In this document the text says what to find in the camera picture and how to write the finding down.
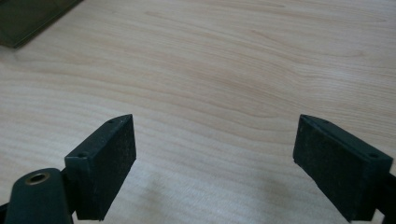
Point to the smoky transparent drawer organizer box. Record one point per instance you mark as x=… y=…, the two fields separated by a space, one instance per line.
x=25 y=21

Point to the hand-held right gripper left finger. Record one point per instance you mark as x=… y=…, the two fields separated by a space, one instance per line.
x=102 y=168

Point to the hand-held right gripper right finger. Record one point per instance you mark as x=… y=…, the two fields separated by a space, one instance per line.
x=342 y=168

